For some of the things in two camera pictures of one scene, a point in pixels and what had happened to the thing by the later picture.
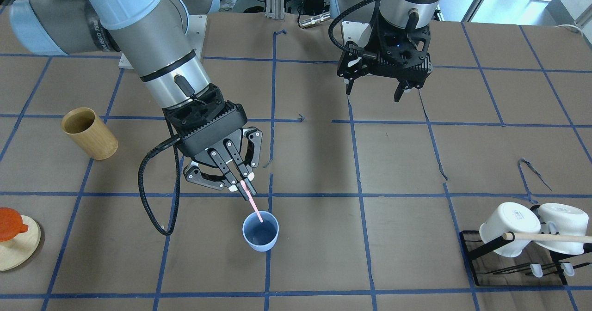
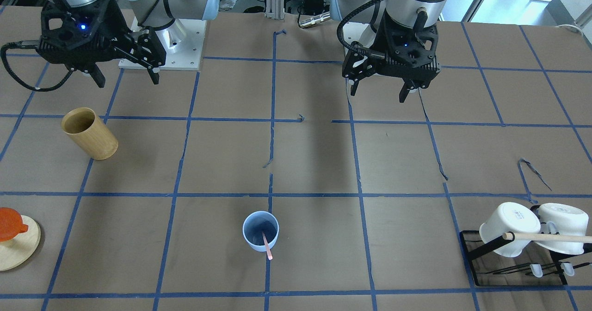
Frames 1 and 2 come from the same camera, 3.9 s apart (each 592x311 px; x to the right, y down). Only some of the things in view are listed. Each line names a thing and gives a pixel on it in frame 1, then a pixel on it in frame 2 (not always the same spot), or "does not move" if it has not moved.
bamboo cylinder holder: (82, 124) does not move
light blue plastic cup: (261, 236) does not move
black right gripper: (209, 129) → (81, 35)
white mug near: (563, 219) does not move
